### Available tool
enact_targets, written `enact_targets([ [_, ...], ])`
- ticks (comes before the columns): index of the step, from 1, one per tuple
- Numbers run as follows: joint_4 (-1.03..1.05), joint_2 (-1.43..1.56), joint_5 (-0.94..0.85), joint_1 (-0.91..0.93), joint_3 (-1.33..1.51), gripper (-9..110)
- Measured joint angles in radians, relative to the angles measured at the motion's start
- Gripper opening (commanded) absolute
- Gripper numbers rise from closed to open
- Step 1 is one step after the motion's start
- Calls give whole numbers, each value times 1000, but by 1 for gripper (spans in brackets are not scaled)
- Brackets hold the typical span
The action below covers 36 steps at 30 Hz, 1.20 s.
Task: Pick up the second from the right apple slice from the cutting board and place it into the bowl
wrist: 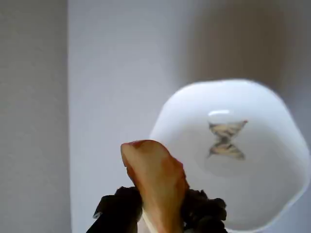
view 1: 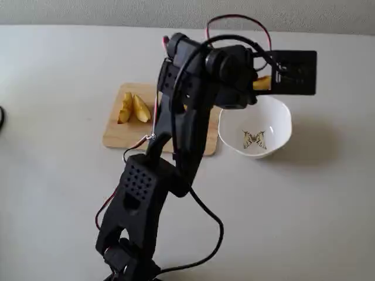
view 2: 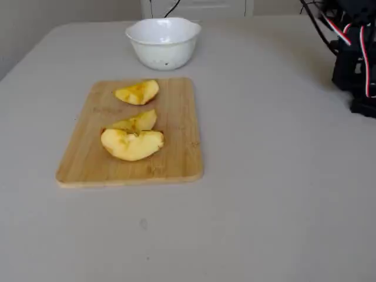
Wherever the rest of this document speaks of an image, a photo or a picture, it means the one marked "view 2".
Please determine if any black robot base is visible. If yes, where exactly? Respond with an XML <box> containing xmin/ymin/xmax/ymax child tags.
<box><xmin>349</xmin><ymin>96</ymin><xmax>376</xmax><ymax>119</ymax></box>

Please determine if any bamboo cutting board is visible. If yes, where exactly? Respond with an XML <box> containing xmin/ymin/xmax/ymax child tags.
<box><xmin>55</xmin><ymin>77</ymin><xmax>204</xmax><ymax>189</ymax></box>

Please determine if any narrow pale apple slice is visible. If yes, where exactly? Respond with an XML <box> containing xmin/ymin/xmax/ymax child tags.
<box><xmin>106</xmin><ymin>109</ymin><xmax>158</xmax><ymax>132</ymax></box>

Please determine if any large thick apple slice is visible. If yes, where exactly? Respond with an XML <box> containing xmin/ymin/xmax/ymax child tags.
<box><xmin>100</xmin><ymin>128</ymin><xmax>165</xmax><ymax>162</ymax></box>

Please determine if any apple slice with orange-stained flesh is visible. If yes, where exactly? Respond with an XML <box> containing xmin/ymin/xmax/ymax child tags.
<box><xmin>113</xmin><ymin>79</ymin><xmax>160</xmax><ymax>106</ymax></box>

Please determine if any white scalloped ceramic bowl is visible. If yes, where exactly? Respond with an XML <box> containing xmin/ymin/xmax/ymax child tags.
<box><xmin>125</xmin><ymin>16</ymin><xmax>202</xmax><ymax>71</ymax></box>

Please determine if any white panelled cabinet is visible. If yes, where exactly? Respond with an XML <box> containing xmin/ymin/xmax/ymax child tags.
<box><xmin>140</xmin><ymin>0</ymin><xmax>254</xmax><ymax>19</ymax></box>

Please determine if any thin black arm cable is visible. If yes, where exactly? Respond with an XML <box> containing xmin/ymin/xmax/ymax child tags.
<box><xmin>299</xmin><ymin>0</ymin><xmax>340</xmax><ymax>56</ymax></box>

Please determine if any red white black servo cable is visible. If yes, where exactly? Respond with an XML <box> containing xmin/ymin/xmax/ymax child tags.
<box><xmin>359</xmin><ymin>25</ymin><xmax>376</xmax><ymax>98</ymax></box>
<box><xmin>320</xmin><ymin>13</ymin><xmax>353</xmax><ymax>46</ymax></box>

